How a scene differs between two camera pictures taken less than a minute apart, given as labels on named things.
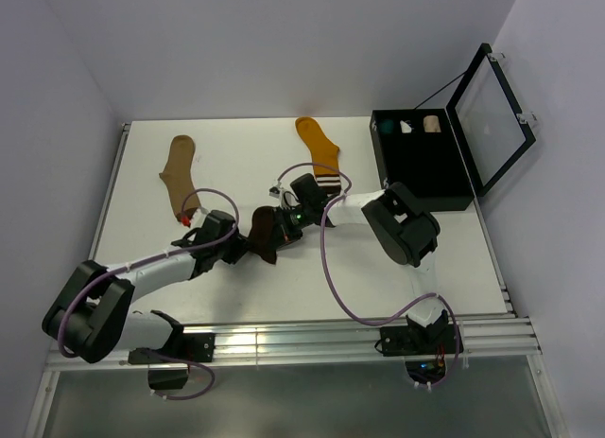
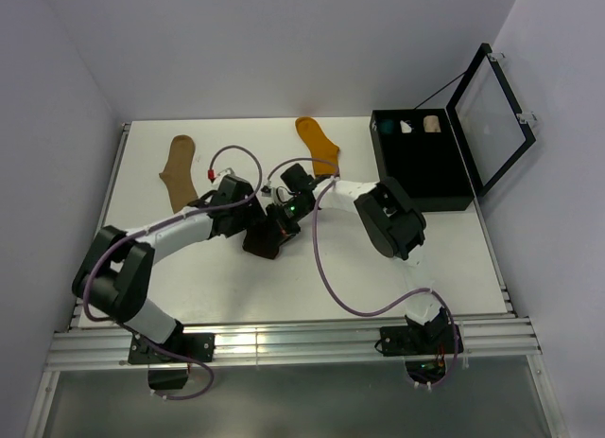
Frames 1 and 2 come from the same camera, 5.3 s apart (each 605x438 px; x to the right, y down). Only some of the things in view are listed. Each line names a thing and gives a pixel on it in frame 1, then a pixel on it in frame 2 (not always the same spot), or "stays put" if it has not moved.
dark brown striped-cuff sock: (264, 238) stays put
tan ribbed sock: (178, 175) stays put
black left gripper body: (230, 251) to (244, 216)
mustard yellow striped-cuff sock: (325, 153) stays put
